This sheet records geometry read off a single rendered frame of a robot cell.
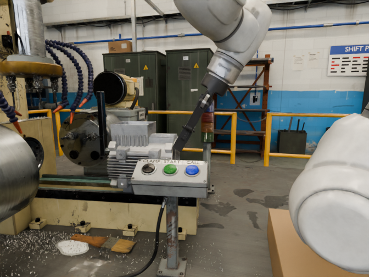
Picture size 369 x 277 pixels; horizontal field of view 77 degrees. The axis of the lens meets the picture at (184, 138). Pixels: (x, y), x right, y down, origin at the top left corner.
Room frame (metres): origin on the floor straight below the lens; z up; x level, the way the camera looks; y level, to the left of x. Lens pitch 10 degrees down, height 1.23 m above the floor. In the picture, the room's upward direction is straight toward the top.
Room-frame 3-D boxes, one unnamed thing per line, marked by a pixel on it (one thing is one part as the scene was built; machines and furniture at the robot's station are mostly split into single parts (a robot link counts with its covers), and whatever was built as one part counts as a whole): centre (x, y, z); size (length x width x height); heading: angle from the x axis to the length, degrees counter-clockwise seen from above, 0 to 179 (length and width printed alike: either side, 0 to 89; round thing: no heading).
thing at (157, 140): (0.76, 0.13, 1.01); 0.20 x 0.19 x 0.19; 82
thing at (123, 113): (1.39, 0.40, 0.99); 0.35 x 0.31 x 0.37; 173
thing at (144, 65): (4.27, 0.87, 0.99); 1.02 x 0.49 x 1.98; 75
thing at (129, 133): (0.77, 0.17, 1.11); 0.12 x 0.11 x 0.07; 82
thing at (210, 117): (1.03, -0.10, 1.14); 0.06 x 0.06 x 0.04
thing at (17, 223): (0.70, 0.55, 0.86); 0.07 x 0.06 x 0.12; 173
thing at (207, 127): (1.03, -0.10, 1.10); 0.06 x 0.06 x 0.04
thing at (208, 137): (1.03, -0.10, 1.05); 0.06 x 0.06 x 0.04
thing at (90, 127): (1.13, 0.43, 1.04); 0.41 x 0.25 x 0.25; 173
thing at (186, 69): (4.01, -0.10, 0.98); 0.72 x 0.49 x 1.96; 75
